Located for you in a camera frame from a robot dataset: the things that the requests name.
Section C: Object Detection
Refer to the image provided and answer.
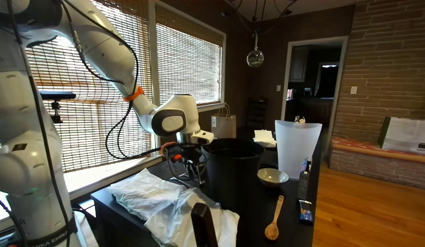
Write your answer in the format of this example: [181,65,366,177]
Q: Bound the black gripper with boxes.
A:
[162,142,210,185]

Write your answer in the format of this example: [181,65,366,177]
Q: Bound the dark bottle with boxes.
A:
[297,158,312,202]

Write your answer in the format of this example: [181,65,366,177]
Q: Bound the dark small shelf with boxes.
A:
[247,98,268,132]

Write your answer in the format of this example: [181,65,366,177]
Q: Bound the white door frame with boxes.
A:
[279,36,349,162]

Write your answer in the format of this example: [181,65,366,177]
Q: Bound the small folded white cloth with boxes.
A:
[252,129,278,148]

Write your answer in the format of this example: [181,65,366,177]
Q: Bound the black wooden table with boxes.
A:
[90,136,323,247]

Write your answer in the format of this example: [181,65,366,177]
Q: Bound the white bowl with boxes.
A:
[256,166,290,190]

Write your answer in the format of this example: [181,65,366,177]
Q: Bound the wide bamboo window blind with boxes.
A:
[0,0,152,173]

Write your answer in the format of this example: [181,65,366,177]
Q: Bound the black camera on stand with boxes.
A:
[40,89,78,124]

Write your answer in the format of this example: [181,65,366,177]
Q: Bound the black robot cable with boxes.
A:
[60,0,189,162]

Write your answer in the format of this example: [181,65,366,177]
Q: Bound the narrow bamboo window blind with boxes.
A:
[156,22,223,107]

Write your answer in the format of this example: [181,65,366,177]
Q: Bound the translucent white bin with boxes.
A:
[273,120,323,181]

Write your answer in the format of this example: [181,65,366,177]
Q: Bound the black bin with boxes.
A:
[203,137,266,225]

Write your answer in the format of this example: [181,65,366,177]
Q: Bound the wooden spoon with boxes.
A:
[263,194,285,242]

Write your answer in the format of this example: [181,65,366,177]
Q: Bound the white paper bag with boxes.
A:
[210,103,238,140]

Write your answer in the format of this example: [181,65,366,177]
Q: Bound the hanging glass globe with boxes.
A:
[245,32,266,69]

